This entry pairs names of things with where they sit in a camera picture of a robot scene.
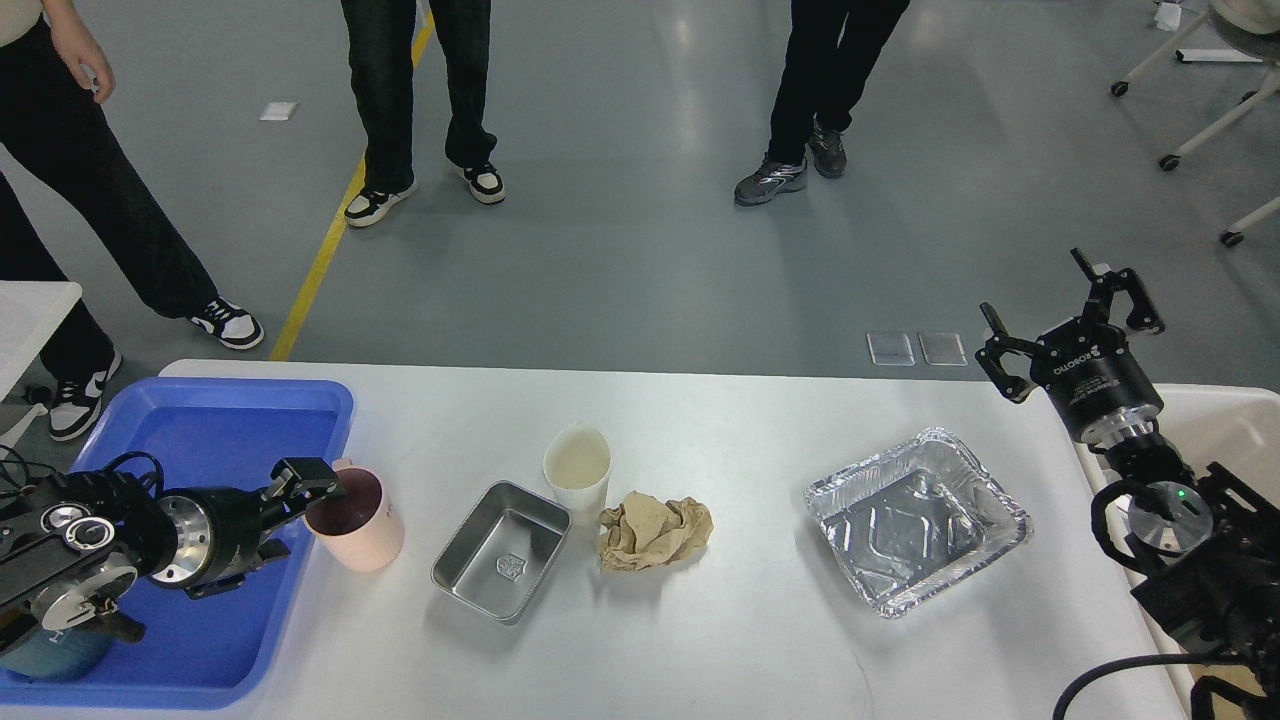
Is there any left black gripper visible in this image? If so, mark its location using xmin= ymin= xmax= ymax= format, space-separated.
xmin=150 ymin=457 xmax=347 ymax=600

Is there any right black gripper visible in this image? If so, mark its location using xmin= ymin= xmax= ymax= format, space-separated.
xmin=975 ymin=249 xmax=1167 ymax=445

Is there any pink ribbed mug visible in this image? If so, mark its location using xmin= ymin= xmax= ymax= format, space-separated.
xmin=303 ymin=457 xmax=404 ymax=571

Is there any small steel rectangular tray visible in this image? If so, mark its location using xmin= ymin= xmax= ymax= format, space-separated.
xmin=431 ymin=480 xmax=572 ymax=626

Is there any aluminium foil tray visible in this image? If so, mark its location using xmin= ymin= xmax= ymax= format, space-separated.
xmin=803 ymin=427 xmax=1032 ymax=619

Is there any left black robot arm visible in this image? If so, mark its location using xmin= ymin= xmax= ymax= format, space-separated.
xmin=1 ymin=452 xmax=346 ymax=653

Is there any right clear floor plate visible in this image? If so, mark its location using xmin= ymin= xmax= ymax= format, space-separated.
xmin=916 ymin=332 xmax=969 ymax=366

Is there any clear floor plate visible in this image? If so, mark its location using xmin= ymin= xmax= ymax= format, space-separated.
xmin=867 ymin=331 xmax=916 ymax=366
xmin=916 ymin=332 xmax=969 ymax=366

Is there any blue plastic tray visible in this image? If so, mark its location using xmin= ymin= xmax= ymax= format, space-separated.
xmin=1 ymin=377 xmax=353 ymax=710

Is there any left clear floor plate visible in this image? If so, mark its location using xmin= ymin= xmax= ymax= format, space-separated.
xmin=867 ymin=331 xmax=916 ymax=366

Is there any dark teal mug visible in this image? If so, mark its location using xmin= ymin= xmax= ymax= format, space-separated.
xmin=1 ymin=626 xmax=114 ymax=682

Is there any white paper cup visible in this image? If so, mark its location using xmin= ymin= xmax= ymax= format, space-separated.
xmin=541 ymin=421 xmax=613 ymax=528

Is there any white side table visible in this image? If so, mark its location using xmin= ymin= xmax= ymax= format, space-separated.
xmin=1 ymin=281 xmax=82 ymax=398

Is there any person with grey sneakers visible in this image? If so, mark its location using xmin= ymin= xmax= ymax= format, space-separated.
xmin=733 ymin=1 xmax=909 ymax=208

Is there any crumpled brown paper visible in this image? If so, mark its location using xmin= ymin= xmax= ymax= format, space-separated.
xmin=596 ymin=491 xmax=714 ymax=573

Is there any white rolling chair base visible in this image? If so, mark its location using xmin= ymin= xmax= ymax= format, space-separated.
xmin=1110 ymin=0 xmax=1280 ymax=249

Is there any white paper on floor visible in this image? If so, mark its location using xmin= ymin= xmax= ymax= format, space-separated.
xmin=259 ymin=101 xmax=298 ymax=122

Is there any person in black trousers left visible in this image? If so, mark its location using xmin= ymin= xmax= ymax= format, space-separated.
xmin=1 ymin=1 xmax=264 ymax=442

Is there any person in dark jeans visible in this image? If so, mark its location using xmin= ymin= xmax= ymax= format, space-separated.
xmin=340 ymin=0 xmax=507 ymax=229

